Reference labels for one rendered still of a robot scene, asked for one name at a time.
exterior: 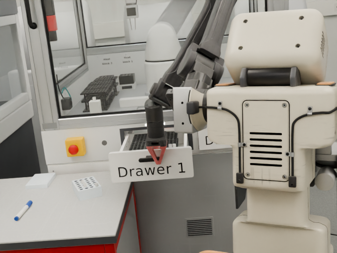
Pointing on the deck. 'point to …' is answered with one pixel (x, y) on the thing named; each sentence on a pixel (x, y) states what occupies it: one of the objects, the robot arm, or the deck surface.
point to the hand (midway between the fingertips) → (158, 161)
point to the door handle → (29, 15)
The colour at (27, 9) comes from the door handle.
